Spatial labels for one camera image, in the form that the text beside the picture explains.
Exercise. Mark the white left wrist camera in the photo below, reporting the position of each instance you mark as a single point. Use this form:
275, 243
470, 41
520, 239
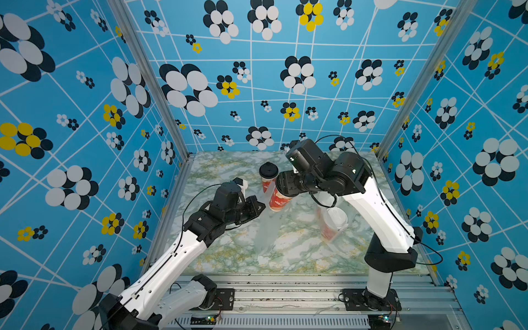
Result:
243, 185

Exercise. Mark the aluminium right corner post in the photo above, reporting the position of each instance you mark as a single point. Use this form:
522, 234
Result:
461, 14

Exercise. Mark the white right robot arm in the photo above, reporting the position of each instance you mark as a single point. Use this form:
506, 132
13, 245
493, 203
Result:
352, 178

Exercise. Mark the translucent plastic carrier bag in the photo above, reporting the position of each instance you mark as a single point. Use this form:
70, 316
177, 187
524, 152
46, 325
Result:
328, 202

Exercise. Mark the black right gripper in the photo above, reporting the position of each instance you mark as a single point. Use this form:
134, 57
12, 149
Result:
286, 185

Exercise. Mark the aluminium corner post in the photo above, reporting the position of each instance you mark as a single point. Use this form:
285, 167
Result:
461, 14
133, 40

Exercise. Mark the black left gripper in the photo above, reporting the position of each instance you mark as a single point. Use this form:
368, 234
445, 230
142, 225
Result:
252, 201

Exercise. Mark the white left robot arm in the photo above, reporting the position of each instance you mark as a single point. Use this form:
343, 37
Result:
147, 304

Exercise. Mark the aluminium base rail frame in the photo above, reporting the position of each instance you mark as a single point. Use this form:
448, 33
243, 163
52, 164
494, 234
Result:
314, 301

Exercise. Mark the aluminium left corner post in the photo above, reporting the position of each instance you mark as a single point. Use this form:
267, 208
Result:
133, 40

